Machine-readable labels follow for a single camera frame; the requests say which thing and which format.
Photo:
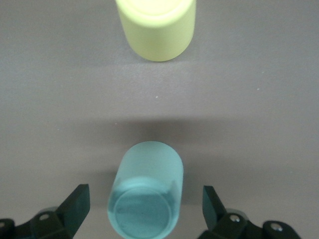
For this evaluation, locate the brown table cover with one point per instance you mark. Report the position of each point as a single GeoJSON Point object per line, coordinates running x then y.
{"type": "Point", "coordinates": [49, 99]}

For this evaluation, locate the yellow plastic cup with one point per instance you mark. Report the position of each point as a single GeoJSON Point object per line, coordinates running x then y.
{"type": "Point", "coordinates": [157, 32]}

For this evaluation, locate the mint green plastic cup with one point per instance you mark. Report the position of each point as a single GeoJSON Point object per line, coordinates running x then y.
{"type": "Point", "coordinates": [147, 174]}

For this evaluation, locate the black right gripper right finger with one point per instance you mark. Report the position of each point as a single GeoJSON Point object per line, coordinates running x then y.
{"type": "Point", "coordinates": [214, 214]}

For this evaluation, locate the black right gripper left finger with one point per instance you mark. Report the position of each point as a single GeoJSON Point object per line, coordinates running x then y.
{"type": "Point", "coordinates": [72, 219]}

